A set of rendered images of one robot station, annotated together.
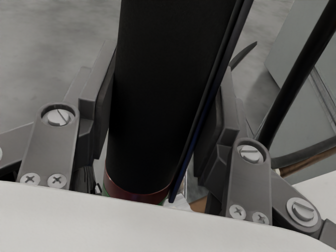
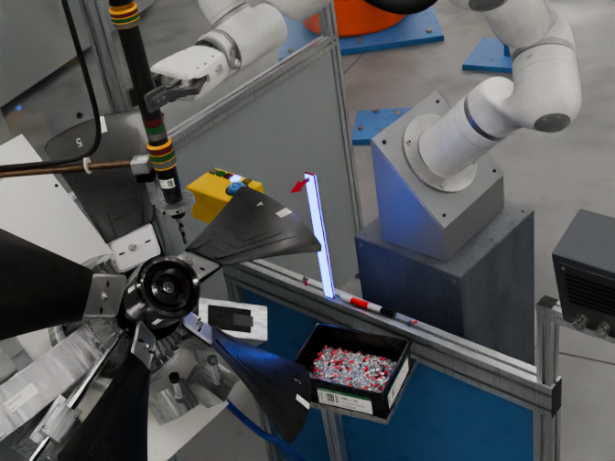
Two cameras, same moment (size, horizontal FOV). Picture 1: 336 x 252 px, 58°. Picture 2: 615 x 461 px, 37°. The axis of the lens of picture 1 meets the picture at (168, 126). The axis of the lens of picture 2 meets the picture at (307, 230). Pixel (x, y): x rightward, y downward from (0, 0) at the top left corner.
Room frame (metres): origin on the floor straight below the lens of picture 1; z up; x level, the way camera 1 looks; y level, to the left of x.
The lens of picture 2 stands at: (0.77, 1.23, 2.16)
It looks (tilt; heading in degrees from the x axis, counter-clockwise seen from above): 34 degrees down; 232
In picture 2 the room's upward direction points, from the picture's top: 10 degrees counter-clockwise
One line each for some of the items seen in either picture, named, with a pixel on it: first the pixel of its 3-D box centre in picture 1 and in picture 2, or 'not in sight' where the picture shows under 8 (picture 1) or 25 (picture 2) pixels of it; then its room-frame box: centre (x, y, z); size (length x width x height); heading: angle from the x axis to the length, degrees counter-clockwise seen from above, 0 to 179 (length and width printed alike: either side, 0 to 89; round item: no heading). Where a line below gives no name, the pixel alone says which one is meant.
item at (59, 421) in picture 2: not in sight; (58, 423); (0.44, 0.04, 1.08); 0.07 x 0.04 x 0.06; 17
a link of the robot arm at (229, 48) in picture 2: not in sight; (218, 56); (-0.08, -0.01, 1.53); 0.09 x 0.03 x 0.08; 97
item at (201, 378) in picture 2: not in sight; (209, 383); (0.12, 0.01, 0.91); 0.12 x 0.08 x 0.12; 97
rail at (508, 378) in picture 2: not in sight; (371, 322); (-0.28, 0.06, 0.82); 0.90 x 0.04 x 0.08; 97
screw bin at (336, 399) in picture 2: not in sight; (350, 369); (-0.12, 0.15, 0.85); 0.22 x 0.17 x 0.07; 112
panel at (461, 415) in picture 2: not in sight; (386, 435); (-0.28, 0.06, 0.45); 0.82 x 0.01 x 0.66; 97
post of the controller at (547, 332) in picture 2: not in sight; (547, 341); (-0.33, 0.49, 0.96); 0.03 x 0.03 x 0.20; 7
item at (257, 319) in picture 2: not in sight; (220, 326); (0.05, -0.03, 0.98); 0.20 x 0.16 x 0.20; 97
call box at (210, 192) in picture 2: not in sight; (227, 202); (-0.23, -0.33, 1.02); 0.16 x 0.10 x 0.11; 97
